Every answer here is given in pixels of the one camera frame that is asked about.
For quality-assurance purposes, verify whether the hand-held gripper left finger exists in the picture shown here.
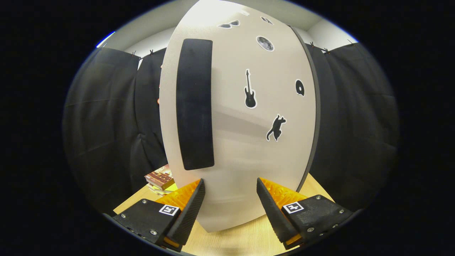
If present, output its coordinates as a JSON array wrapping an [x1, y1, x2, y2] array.
[[112, 178, 206, 252]]

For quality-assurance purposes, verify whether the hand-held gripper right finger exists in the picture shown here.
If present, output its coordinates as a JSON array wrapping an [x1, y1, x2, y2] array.
[[257, 177, 354, 250]]

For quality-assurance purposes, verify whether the black door handle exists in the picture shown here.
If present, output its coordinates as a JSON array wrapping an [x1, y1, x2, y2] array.
[[176, 38, 215, 171]]

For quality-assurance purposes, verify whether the yellow book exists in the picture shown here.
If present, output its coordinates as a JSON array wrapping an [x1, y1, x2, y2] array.
[[151, 182, 178, 197]]

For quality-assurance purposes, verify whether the brown book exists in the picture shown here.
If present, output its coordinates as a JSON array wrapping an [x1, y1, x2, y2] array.
[[144, 164, 175, 191]]

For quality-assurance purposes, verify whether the black backdrop cloth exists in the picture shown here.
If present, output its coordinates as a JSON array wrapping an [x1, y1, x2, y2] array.
[[63, 43, 400, 214]]

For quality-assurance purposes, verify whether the row of black clips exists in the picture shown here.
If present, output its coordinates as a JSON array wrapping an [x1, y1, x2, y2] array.
[[131, 40, 356, 58]]

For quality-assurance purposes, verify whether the narrow ceiling light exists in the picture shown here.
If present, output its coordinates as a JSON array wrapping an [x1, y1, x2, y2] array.
[[96, 31, 116, 48]]

